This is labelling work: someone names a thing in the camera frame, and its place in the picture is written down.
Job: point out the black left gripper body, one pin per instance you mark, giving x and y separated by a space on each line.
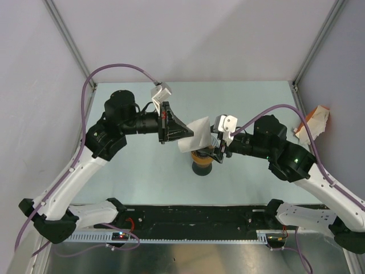
147 123

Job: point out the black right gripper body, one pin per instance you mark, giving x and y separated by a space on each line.
244 144

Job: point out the smoked glass dripper cone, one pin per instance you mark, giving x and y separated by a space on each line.
214 143

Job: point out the white paper coffee filter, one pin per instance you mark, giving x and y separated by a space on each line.
201 138

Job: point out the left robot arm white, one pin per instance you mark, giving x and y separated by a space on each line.
51 213

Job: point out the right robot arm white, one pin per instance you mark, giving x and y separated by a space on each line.
343 218

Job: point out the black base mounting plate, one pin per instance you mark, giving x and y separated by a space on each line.
198 221

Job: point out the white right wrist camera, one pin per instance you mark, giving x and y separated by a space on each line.
225 124

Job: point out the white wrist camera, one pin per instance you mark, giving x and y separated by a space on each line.
160 93
225 124

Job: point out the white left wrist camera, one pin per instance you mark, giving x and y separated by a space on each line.
160 93

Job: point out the grey slotted cable duct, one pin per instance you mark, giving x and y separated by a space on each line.
122 237

